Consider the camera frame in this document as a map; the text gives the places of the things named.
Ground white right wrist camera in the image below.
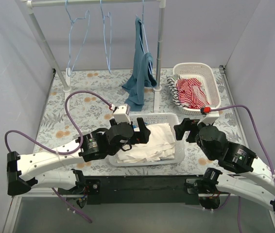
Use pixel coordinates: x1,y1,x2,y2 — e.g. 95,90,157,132
197,105,220,125

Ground black white striped garment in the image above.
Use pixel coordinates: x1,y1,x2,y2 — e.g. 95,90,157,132
167,74,184,107

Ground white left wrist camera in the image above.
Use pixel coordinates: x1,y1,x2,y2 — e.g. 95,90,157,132
113,103,131,124

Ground white metal clothes rack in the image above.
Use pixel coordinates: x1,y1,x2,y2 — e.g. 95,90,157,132
20,0,166,113

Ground blue wire hanger with teal top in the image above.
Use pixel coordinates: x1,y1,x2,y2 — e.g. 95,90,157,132
141,0,153,75

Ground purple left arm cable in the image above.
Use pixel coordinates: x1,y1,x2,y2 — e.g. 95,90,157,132
4,90,116,157

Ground white basket right rear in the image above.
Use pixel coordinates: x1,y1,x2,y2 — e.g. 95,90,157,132
172,63,221,109

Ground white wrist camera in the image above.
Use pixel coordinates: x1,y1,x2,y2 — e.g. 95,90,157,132
197,105,220,125
113,103,131,124

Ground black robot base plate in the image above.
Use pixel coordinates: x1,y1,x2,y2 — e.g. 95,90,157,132
57,174,225,207

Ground white folded cloths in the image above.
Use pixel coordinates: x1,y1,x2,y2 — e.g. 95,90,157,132
116,123,175,163

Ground teal blue tank top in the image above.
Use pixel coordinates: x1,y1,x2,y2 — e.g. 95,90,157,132
122,17,157,112

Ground white basket with white cloths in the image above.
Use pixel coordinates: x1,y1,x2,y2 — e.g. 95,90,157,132
108,113,185,166

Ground red white striped tank top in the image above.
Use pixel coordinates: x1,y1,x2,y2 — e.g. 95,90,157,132
176,78,209,109

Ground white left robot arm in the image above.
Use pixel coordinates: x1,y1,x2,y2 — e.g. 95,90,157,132
6,117,151,196

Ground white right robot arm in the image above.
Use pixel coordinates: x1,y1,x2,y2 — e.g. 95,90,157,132
173,118,275,213

